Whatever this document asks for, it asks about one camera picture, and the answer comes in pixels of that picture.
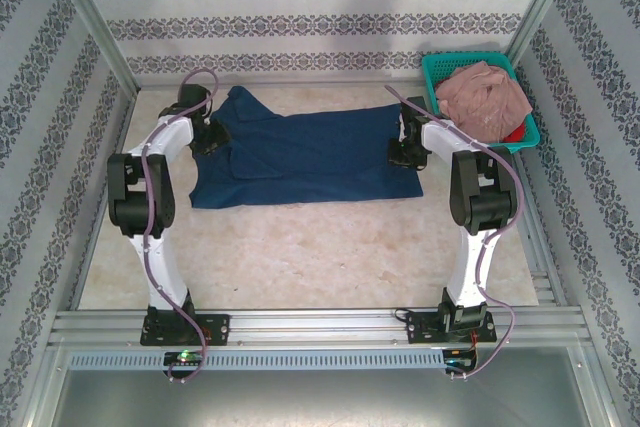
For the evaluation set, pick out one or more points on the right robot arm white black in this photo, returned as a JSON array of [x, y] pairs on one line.
[[480, 197]]

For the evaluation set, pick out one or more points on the pink crumpled cloth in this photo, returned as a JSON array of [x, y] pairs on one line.
[[485, 102]]

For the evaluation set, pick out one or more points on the red cloth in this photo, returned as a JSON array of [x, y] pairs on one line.
[[516, 134]]

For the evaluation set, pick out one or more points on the aluminium frame post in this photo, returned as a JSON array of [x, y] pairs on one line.
[[98, 27], [544, 7]]

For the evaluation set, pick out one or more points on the controller circuit board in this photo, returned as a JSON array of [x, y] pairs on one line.
[[184, 358], [460, 357]]

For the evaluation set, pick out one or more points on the teal plastic basket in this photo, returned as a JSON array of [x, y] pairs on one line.
[[432, 72]]

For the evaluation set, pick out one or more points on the left controller circuit board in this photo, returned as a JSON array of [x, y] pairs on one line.
[[184, 358]]

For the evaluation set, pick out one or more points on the grey metal sheet panel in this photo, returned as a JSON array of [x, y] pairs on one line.
[[320, 402]]

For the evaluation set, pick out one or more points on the right controller circuit board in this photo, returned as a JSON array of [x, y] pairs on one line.
[[460, 357]]

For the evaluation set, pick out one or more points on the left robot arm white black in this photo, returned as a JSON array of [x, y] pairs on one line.
[[160, 267]]

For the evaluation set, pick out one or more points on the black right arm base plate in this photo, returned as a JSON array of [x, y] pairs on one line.
[[420, 329]]

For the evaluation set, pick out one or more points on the aluminium frame side rail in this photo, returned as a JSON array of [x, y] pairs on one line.
[[542, 272], [86, 257]]

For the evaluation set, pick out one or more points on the dark blue t-shirt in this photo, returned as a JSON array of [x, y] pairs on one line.
[[310, 162]]

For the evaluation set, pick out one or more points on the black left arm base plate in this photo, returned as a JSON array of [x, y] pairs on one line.
[[215, 329]]

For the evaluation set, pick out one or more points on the aluminium frame back rail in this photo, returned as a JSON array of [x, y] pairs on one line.
[[300, 82]]

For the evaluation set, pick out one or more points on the aluminium mounting rail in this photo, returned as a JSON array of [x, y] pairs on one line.
[[320, 327]]

